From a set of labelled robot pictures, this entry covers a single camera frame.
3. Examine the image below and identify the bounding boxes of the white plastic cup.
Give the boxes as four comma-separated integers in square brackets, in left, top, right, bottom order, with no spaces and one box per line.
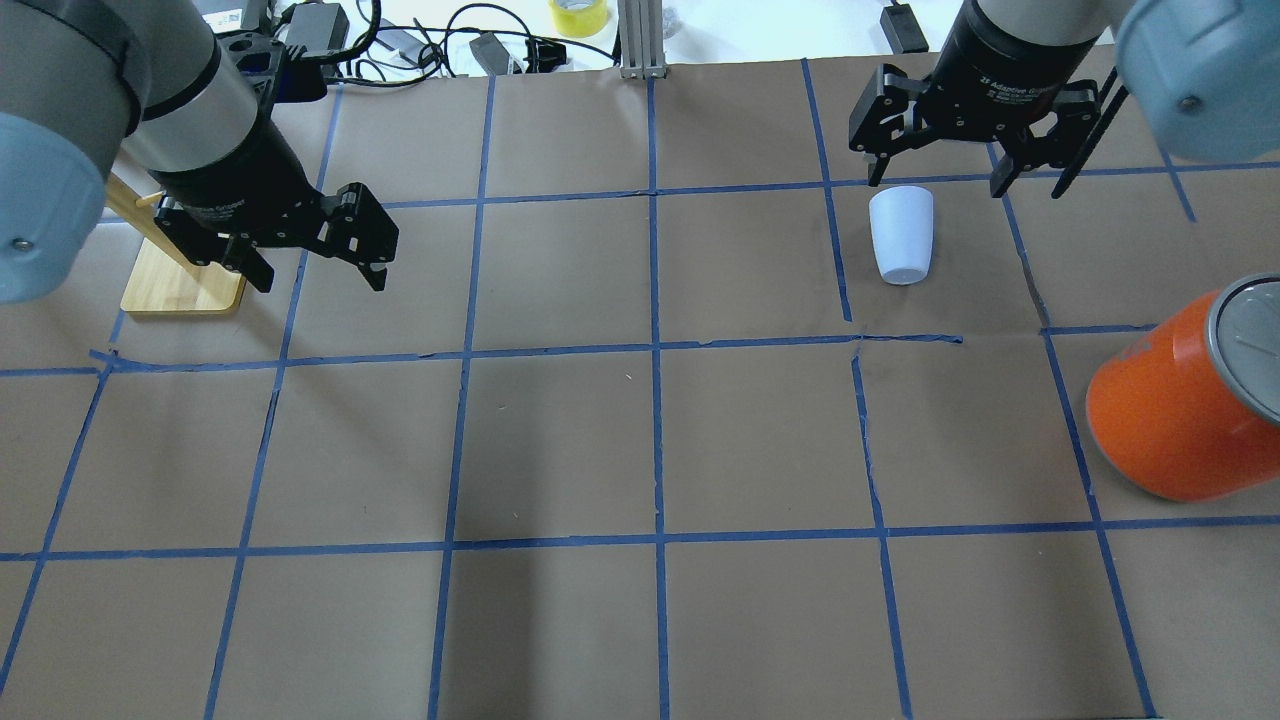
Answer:
[868,184,934,286]

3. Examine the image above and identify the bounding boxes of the aluminium profile post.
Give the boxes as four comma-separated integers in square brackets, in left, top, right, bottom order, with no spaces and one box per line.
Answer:
[617,0,668,79]

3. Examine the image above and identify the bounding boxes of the black power brick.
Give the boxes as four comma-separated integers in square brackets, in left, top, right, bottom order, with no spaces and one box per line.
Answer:
[282,3,349,56]

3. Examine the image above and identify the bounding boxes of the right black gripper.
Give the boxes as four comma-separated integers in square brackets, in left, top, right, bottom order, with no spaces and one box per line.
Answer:
[849,1,1102,199]

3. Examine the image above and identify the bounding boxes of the wooden cup stand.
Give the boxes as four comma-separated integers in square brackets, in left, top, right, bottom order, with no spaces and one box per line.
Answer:
[106,173,244,316]

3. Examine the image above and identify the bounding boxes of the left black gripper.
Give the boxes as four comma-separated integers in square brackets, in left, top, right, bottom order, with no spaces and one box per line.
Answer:
[148,126,401,293]

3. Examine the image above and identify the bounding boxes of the black power adapter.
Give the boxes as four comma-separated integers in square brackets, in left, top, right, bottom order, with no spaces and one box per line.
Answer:
[879,1,931,54]

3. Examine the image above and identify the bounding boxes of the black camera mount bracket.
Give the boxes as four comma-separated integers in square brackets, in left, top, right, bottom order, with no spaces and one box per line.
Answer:
[218,32,328,117]

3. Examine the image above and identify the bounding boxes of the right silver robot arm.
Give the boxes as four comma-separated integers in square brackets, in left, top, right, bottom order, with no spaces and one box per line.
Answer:
[847,1,1279,199]

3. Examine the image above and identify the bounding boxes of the black tangled cables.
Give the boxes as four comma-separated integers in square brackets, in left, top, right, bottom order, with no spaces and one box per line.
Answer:
[330,0,620,88]

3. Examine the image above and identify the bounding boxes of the orange can container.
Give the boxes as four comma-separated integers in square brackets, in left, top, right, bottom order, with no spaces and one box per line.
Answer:
[1085,273,1279,503]

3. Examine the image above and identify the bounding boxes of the grey small adapter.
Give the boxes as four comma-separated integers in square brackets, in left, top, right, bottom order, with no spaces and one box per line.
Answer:
[468,32,524,76]

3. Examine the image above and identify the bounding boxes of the yellow tape roll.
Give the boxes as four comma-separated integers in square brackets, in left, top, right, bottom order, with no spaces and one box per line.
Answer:
[547,0,611,38]

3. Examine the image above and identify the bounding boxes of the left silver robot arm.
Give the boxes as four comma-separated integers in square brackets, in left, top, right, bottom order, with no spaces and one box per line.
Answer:
[1,1,399,304]

